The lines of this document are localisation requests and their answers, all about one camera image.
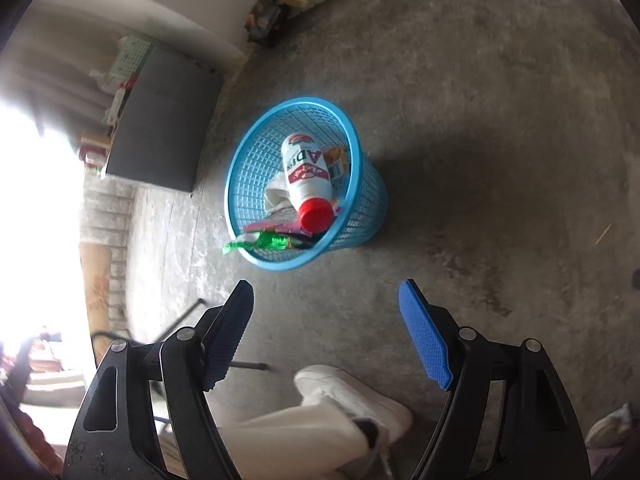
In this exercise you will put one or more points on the person's right leg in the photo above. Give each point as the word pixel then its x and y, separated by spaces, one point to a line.
pixel 290 440

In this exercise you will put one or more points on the grey cabinet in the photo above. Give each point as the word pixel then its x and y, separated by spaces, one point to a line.
pixel 160 120

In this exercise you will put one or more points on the blue plastic basket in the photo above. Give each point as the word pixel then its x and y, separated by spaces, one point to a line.
pixel 372 195

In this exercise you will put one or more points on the white tissue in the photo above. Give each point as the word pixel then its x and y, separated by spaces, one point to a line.
pixel 277 192

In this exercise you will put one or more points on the white bottle with red cap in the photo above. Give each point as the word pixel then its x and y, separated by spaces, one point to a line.
pixel 307 175

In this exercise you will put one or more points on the green and red snack bag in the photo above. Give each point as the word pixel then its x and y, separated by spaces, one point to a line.
pixel 265 242

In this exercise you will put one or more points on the gold snack wrapper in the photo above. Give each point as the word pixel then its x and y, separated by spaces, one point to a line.
pixel 336 157

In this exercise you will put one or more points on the white shoe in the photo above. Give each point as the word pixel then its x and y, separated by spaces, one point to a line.
pixel 350 395

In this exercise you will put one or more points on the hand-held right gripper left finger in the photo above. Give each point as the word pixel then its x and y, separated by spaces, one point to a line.
pixel 227 340

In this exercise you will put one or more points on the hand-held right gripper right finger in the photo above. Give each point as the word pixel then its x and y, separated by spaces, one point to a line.
pixel 425 335

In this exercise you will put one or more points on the green plastic storage basket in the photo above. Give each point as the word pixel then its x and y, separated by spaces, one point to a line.
pixel 131 55

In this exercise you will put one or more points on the dark snack bag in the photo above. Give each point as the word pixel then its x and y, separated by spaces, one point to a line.
pixel 265 22

